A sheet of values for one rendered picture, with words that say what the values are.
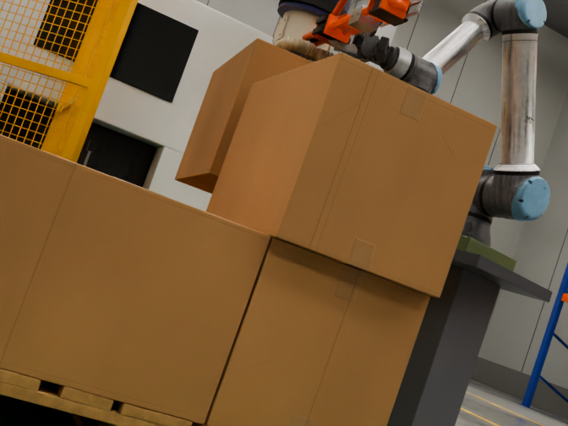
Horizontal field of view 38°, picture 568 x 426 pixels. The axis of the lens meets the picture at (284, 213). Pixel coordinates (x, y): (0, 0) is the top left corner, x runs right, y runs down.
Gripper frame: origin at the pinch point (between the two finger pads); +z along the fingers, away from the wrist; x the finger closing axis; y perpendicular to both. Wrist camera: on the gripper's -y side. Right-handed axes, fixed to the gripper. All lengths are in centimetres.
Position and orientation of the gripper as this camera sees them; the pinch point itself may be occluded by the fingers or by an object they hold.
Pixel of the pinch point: (336, 30)
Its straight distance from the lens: 246.1
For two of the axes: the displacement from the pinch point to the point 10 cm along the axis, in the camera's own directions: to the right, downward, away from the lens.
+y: -3.6, -0.5, 9.3
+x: 3.4, -9.4, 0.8
